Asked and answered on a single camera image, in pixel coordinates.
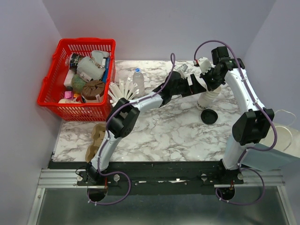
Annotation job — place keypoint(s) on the brown round chocolate cake box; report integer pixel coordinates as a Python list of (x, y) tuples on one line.
[(93, 92)]

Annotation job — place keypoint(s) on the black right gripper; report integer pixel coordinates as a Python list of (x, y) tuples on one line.
[(211, 86)]

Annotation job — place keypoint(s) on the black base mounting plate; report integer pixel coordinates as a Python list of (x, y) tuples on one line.
[(154, 178)]

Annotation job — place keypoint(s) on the white plastic pouch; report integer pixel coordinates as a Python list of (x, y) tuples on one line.
[(91, 68)]

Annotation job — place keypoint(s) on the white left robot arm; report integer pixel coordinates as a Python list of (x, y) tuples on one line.
[(124, 115)]

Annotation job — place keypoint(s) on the brown cardboard cup carrier stack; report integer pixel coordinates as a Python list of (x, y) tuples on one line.
[(100, 141)]

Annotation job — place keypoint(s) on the clear water bottle blue cap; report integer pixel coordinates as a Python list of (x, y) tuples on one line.
[(138, 78)]

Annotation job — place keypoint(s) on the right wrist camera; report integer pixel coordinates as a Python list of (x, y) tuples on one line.
[(204, 64)]

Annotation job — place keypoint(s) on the red plastic shopping basket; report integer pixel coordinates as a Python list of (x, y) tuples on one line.
[(57, 93)]

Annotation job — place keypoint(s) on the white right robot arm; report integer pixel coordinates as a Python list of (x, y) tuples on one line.
[(255, 119)]

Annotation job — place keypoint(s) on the aluminium rail frame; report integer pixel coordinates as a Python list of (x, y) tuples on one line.
[(262, 199)]

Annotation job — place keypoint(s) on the green round sponge ball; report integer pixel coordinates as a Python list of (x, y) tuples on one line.
[(77, 83)]

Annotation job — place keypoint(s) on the stack of white paper cups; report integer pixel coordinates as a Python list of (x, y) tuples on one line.
[(206, 98)]

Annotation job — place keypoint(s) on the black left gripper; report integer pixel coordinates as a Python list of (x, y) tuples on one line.
[(195, 88)]

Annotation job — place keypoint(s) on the dark printed can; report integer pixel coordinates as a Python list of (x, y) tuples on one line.
[(74, 59)]

